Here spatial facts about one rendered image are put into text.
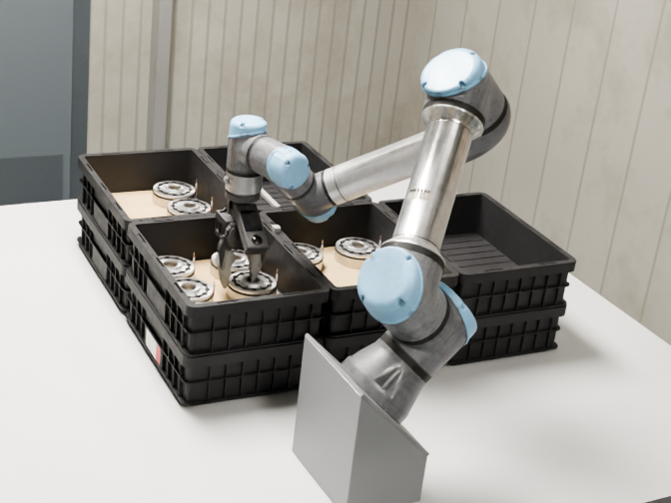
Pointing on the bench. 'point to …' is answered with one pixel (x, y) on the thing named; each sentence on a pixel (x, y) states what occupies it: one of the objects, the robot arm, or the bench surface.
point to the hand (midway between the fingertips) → (239, 282)
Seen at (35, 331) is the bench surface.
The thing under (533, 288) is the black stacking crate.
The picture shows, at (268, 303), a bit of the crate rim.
